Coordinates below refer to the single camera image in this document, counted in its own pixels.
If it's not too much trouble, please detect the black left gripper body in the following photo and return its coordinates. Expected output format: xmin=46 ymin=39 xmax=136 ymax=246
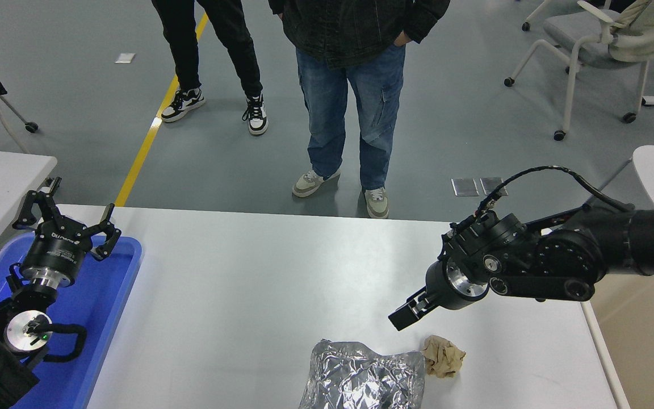
xmin=19 ymin=222 xmax=94 ymax=280

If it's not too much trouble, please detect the silver foil tray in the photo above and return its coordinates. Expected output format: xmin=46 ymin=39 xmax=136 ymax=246
xmin=297 ymin=338 xmax=427 ymax=409

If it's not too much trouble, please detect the white wheeled chair leg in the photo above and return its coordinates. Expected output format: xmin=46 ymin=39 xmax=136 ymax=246
xmin=522 ymin=0 xmax=552 ymax=31

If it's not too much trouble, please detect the blue plastic tray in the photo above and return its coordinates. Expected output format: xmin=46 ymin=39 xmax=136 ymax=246
xmin=0 ymin=233 xmax=143 ymax=409

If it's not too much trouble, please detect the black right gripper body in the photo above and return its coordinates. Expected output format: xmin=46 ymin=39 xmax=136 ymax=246
xmin=425 ymin=260 xmax=484 ymax=311

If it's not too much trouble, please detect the large pale plastic bin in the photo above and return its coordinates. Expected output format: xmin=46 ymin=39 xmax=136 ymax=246
xmin=582 ymin=273 xmax=654 ymax=409

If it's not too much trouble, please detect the white frame grey seat chair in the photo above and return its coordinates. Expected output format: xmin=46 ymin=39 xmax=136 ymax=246
xmin=503 ymin=0 xmax=654 ymax=141

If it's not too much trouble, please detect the person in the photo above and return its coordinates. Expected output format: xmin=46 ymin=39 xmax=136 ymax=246
xmin=269 ymin=0 xmax=451 ymax=219
xmin=150 ymin=0 xmax=270 ymax=136

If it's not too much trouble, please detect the tan paper ball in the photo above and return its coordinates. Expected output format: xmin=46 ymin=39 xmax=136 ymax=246
xmin=421 ymin=335 xmax=467 ymax=379

